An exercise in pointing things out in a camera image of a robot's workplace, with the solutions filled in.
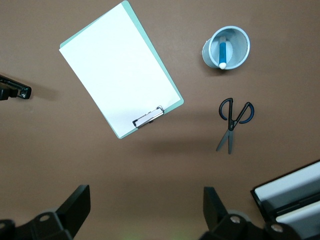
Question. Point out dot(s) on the light blue mesh cup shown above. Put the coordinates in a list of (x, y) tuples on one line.
[(240, 47)]

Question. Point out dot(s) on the white paper sheet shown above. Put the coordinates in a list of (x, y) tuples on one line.
[(120, 72)]

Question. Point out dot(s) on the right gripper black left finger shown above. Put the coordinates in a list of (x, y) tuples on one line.
[(72, 210)]

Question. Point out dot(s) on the mint green clipboard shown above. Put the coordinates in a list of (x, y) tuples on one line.
[(172, 85)]

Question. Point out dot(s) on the blue marker with white cap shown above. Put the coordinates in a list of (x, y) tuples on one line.
[(222, 53)]

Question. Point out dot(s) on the black stacked paper tray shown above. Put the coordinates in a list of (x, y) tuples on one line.
[(260, 200)]

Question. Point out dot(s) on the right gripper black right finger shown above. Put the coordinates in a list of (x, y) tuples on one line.
[(217, 215)]

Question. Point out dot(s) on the black stapler with red end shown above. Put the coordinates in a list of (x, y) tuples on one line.
[(17, 91)]

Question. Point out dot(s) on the white paper stack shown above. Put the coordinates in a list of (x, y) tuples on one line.
[(305, 212), (292, 182)]

